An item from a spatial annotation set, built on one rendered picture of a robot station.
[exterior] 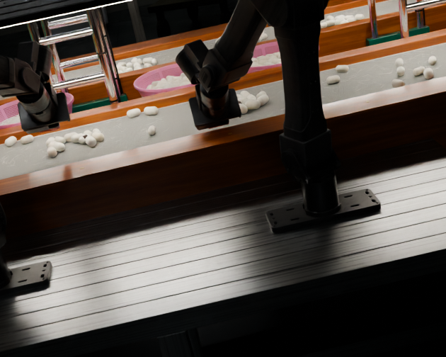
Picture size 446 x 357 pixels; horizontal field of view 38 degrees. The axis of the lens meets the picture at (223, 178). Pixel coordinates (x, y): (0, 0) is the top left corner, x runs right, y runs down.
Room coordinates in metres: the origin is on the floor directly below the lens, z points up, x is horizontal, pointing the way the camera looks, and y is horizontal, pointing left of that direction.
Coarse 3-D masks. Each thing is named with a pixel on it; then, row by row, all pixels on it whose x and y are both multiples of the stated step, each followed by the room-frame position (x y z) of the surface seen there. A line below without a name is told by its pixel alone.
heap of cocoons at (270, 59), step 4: (276, 52) 1.96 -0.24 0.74; (260, 56) 1.96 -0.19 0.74; (264, 56) 1.96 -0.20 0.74; (268, 56) 1.96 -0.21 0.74; (272, 56) 1.92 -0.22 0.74; (276, 56) 1.96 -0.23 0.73; (252, 60) 1.94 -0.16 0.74; (256, 60) 1.92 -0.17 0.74; (260, 60) 1.93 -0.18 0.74; (264, 60) 1.90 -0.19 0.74; (268, 60) 1.89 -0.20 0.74; (272, 60) 1.89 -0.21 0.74; (276, 60) 1.87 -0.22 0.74; (280, 60) 1.87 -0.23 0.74; (252, 64) 1.90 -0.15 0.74; (256, 64) 1.88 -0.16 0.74; (260, 64) 1.88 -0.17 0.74; (264, 64) 1.86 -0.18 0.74; (268, 64) 1.84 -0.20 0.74
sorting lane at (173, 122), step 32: (352, 64) 1.69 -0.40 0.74; (384, 64) 1.63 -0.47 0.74; (416, 64) 1.57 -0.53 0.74; (352, 96) 1.43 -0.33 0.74; (128, 128) 1.54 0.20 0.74; (160, 128) 1.49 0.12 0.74; (192, 128) 1.44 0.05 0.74; (0, 160) 1.49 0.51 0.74; (32, 160) 1.45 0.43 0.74; (64, 160) 1.40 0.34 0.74
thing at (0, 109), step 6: (66, 96) 1.89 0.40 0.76; (72, 96) 1.83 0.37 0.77; (12, 102) 1.92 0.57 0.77; (72, 102) 1.79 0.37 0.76; (0, 108) 1.89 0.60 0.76; (6, 108) 1.90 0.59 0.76; (12, 108) 1.91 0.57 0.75; (6, 114) 1.89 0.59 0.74; (12, 114) 1.90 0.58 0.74; (0, 120) 1.87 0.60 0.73; (6, 120) 1.88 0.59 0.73; (0, 126) 1.69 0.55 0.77; (6, 126) 1.68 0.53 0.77; (12, 126) 1.68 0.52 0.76
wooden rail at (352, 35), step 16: (384, 16) 2.05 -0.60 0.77; (432, 16) 2.04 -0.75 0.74; (336, 32) 2.02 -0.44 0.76; (352, 32) 2.02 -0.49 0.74; (368, 32) 2.03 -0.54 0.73; (384, 32) 2.03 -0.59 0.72; (320, 48) 2.01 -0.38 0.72; (336, 48) 2.02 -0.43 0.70; (352, 48) 2.02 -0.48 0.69; (160, 64) 2.02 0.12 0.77; (128, 80) 1.97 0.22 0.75; (80, 96) 1.95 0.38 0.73; (96, 96) 1.96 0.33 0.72; (128, 96) 1.97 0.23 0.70
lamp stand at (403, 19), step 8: (400, 0) 1.76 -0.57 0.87; (432, 0) 1.77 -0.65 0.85; (440, 0) 1.77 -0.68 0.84; (400, 8) 1.77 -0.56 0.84; (408, 8) 1.76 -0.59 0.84; (416, 8) 1.77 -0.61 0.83; (400, 16) 1.77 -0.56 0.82; (400, 24) 1.77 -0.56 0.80; (400, 32) 1.77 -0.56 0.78; (408, 32) 1.76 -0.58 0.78
